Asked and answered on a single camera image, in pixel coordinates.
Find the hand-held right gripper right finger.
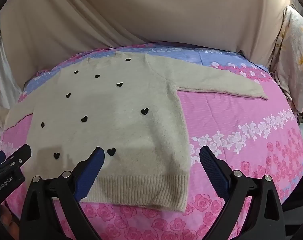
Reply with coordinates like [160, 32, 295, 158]
[199, 145, 285, 240]

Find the beige curtain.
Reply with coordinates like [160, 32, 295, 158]
[0, 0, 292, 80]

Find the pink floral bedsheet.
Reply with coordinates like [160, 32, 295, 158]
[0, 41, 303, 240]

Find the white sheer cloth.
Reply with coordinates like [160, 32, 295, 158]
[0, 35, 24, 135]

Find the person's left hand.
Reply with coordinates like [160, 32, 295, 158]
[0, 202, 20, 240]

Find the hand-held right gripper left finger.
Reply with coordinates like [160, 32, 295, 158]
[19, 147, 105, 240]

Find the cream sweater with black hearts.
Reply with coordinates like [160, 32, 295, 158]
[5, 51, 269, 212]

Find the pale floral cloth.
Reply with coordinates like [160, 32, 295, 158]
[270, 5, 303, 113]

